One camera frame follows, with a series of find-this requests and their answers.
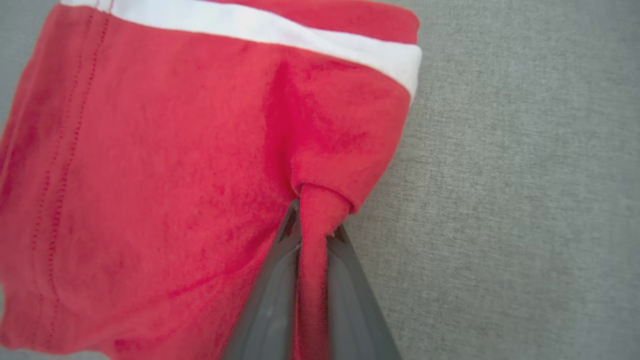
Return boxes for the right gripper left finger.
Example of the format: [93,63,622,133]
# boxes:
[220,199,301,360]

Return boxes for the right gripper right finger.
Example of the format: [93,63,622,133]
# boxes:
[325,225,403,360]

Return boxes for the red Bulls 23 shorts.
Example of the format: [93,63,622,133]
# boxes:
[0,0,423,360]

